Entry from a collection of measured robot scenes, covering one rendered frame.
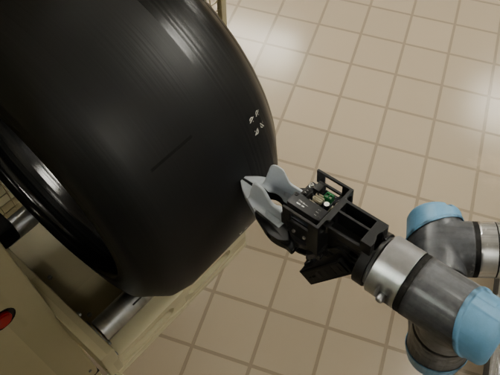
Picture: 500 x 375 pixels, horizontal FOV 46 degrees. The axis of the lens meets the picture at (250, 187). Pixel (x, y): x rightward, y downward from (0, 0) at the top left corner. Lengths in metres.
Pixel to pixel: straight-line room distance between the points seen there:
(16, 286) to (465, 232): 0.63
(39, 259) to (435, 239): 0.81
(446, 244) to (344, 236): 0.17
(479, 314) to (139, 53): 0.47
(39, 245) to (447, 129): 1.76
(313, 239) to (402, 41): 2.22
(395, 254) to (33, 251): 0.83
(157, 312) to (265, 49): 1.80
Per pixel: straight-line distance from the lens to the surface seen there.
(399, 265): 0.67
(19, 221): 1.21
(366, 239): 0.67
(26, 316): 1.00
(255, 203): 0.76
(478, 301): 0.67
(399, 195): 2.31
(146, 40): 0.72
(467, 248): 0.81
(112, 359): 1.05
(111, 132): 0.68
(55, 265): 1.28
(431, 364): 0.77
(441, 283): 0.67
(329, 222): 0.69
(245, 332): 2.01
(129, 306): 1.08
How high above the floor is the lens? 1.90
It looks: 57 degrees down
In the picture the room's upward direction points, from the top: straight up
